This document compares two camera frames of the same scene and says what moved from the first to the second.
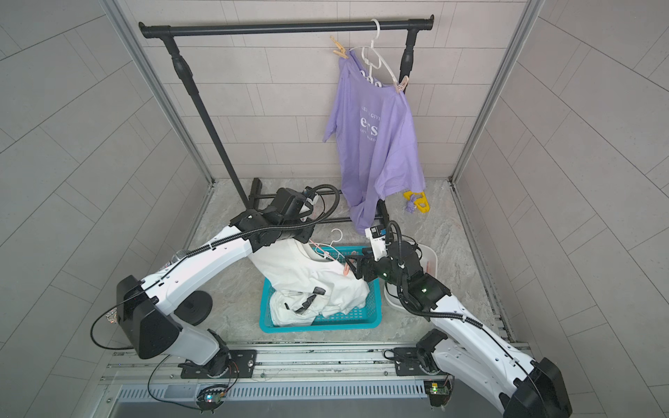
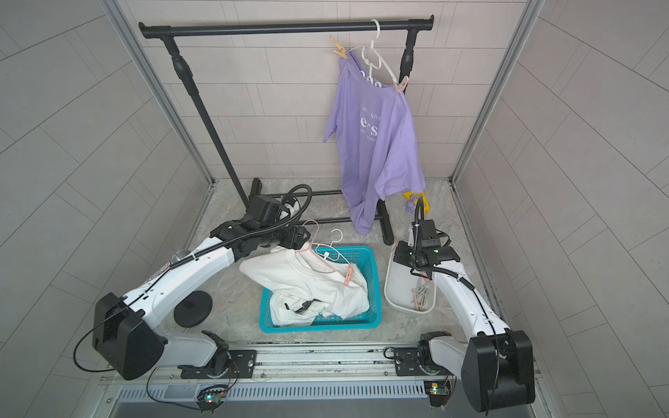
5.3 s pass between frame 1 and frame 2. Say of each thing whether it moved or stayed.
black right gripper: moved
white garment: stayed
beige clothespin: stayed
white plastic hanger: stayed
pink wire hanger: moved
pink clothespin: stayed
